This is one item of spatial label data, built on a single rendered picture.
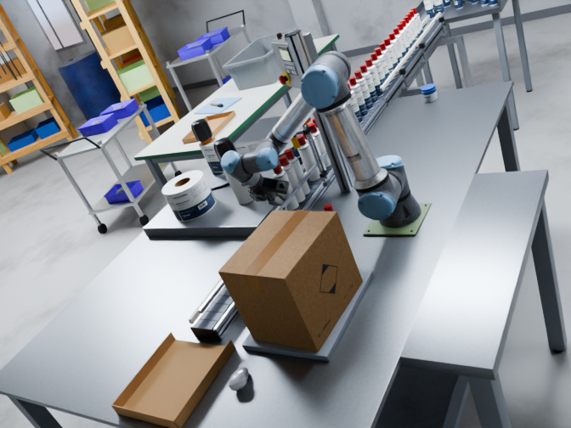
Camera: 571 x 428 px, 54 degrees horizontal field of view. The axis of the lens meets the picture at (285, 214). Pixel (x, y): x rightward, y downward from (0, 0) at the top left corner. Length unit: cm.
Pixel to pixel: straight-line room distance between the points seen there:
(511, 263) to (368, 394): 58
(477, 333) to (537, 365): 104
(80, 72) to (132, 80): 234
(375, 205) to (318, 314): 42
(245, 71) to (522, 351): 275
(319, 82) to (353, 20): 536
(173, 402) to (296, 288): 52
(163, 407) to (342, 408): 55
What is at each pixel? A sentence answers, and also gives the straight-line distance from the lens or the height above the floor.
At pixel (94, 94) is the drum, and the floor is 44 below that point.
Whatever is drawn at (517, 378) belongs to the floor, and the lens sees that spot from 254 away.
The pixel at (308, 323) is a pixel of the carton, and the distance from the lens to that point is 155.
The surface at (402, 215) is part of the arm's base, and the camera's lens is 198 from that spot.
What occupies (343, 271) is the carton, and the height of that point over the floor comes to 95.
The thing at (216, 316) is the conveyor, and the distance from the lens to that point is 187.
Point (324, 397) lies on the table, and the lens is 152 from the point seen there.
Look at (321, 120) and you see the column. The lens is 219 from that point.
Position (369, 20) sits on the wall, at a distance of 694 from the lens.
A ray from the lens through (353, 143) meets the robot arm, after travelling 174.
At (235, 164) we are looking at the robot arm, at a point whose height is 122.
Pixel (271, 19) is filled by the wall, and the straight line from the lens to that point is 750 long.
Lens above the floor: 192
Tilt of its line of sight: 28 degrees down
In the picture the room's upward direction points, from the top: 23 degrees counter-clockwise
